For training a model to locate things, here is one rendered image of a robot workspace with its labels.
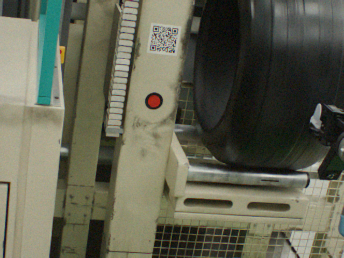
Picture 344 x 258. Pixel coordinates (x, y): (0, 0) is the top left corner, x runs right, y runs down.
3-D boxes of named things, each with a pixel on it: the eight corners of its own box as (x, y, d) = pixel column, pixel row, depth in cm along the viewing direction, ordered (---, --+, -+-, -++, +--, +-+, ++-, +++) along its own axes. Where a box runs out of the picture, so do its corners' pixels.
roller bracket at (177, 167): (172, 198, 168) (178, 162, 165) (149, 137, 205) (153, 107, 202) (185, 199, 169) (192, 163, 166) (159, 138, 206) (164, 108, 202)
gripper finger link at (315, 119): (319, 98, 156) (335, 111, 147) (313, 121, 158) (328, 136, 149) (307, 96, 155) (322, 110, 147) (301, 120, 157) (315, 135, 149)
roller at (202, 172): (177, 176, 175) (181, 183, 171) (180, 159, 174) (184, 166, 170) (302, 184, 183) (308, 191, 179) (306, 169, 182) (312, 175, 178)
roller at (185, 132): (160, 135, 201) (163, 140, 197) (162, 120, 200) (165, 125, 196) (271, 144, 209) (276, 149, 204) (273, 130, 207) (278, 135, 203)
